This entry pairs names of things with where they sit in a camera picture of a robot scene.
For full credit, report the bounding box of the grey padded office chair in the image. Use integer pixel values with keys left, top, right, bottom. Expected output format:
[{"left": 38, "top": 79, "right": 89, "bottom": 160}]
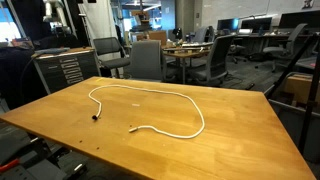
[{"left": 125, "top": 40, "right": 162, "bottom": 81}]

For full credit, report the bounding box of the dark grey swivel chair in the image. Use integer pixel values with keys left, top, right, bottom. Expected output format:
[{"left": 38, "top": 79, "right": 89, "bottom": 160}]
[{"left": 188, "top": 35, "right": 234, "bottom": 86}]

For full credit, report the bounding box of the grey mesh office chair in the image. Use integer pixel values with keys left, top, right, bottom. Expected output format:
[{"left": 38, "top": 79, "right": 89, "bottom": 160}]
[{"left": 93, "top": 37, "right": 130, "bottom": 78}]

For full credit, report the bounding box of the grey plastic bin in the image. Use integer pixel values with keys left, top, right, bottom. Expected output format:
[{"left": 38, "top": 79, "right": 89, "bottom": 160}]
[{"left": 268, "top": 72, "right": 320, "bottom": 163}]

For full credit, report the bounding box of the wooden round meeting table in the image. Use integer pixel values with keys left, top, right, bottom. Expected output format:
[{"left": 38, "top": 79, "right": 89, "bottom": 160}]
[{"left": 162, "top": 42, "right": 213, "bottom": 83}]

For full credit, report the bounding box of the light grey desk chair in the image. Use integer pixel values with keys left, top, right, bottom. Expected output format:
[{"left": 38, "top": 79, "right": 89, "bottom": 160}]
[{"left": 255, "top": 22, "right": 309, "bottom": 73}]

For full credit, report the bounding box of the black tripod leg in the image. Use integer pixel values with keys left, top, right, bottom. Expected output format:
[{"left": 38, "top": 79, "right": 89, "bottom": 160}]
[{"left": 264, "top": 33, "right": 320, "bottom": 154}]

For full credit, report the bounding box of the cardboard box in bin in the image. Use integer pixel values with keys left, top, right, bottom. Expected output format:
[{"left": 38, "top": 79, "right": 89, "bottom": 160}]
[{"left": 284, "top": 74, "right": 313, "bottom": 104}]

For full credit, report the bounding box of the black computer monitor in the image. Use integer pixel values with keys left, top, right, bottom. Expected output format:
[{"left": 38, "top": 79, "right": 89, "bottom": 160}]
[{"left": 241, "top": 17, "right": 272, "bottom": 33}]

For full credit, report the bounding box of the grey drawer cabinet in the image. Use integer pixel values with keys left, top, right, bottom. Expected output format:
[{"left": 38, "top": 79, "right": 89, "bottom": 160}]
[{"left": 33, "top": 47, "right": 101, "bottom": 94}]

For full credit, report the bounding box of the red handled clamp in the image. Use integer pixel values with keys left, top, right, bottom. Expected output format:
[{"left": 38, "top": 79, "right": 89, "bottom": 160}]
[{"left": 0, "top": 159, "right": 19, "bottom": 173}]

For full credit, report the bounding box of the white rope with black tip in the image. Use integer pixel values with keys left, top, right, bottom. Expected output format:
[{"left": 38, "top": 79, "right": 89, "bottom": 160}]
[{"left": 88, "top": 84, "right": 206, "bottom": 140}]

